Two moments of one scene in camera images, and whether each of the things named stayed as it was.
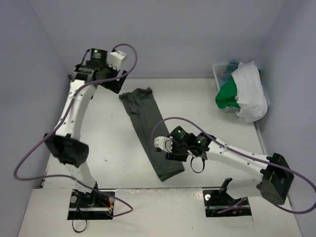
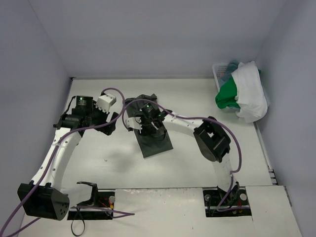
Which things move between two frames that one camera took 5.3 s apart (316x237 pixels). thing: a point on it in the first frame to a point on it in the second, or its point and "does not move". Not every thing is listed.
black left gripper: (114, 82) to (104, 122)
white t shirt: (251, 96) does not move
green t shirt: (226, 97) does not move
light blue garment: (232, 66) does not move
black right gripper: (176, 155) to (147, 127)
